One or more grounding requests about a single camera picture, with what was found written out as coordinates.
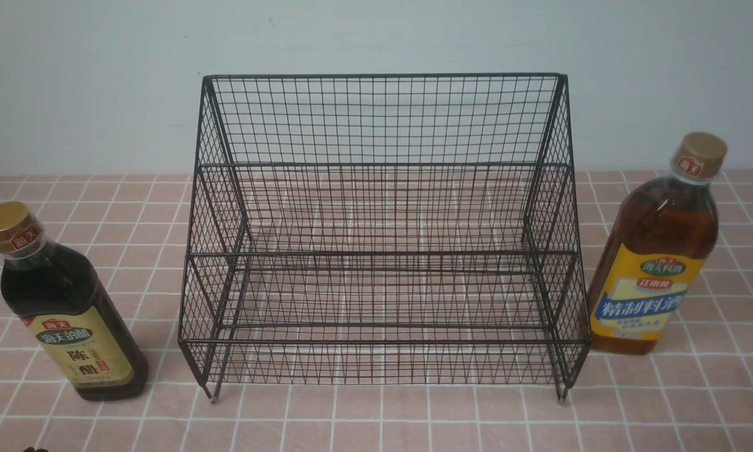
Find amber cooking wine bottle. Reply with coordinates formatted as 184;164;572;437
587;132;729;355

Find dark vinegar bottle gold cap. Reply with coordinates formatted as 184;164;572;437
0;201;148;402

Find black wire mesh shelf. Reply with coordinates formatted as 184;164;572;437
178;72;592;399

